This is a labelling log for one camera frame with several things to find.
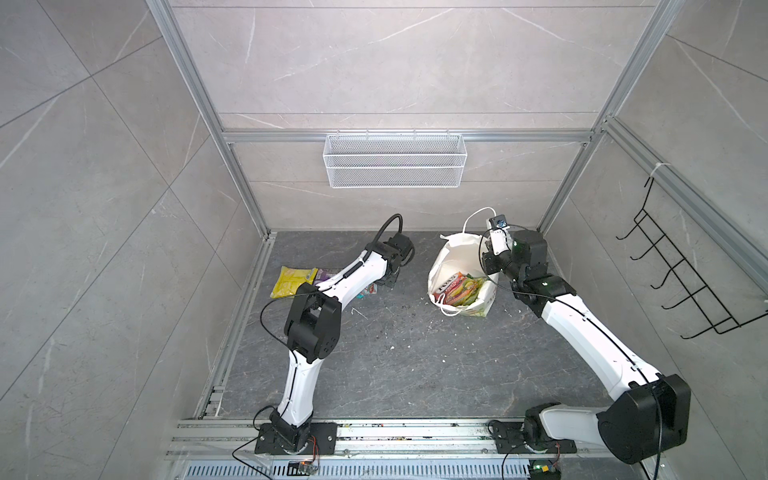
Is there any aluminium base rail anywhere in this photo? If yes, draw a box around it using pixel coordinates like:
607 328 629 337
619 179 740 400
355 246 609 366
157 418 676 479

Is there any white wire mesh basket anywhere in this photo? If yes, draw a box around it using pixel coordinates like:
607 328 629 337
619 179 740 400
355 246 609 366
323 133 468 189

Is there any orange blackcurrant candy packet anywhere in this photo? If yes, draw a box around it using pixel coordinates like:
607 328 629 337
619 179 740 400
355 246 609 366
433 272 468 305

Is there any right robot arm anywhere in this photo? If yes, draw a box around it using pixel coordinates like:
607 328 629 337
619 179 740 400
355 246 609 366
478 216 692 464

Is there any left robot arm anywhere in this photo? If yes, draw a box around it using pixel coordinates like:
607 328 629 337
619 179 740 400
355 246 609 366
265 213 415 453

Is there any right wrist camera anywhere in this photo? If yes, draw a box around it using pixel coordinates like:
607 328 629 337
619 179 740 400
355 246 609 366
487 214 509 255

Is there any teal mint candy packet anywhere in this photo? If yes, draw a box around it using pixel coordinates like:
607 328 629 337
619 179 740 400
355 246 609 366
356 283 378 299

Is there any black wire hook rack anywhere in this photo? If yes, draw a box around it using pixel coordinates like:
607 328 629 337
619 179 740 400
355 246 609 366
615 177 767 340

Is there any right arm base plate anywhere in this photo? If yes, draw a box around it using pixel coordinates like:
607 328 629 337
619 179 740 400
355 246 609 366
486 420 577 455

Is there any yellow snack packet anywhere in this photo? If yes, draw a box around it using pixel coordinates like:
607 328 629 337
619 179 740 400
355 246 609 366
270 266 318 299

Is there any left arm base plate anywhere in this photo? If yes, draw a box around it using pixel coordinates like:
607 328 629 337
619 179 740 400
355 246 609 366
254 422 339 455

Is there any floral paper bag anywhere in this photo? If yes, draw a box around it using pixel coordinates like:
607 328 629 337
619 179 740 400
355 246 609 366
427 207 498 317

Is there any aluminium frame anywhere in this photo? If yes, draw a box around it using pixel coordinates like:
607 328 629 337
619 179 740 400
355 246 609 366
145 0 768 295

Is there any purple snack packet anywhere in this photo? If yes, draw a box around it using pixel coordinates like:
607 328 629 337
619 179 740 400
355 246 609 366
313 268 335 285

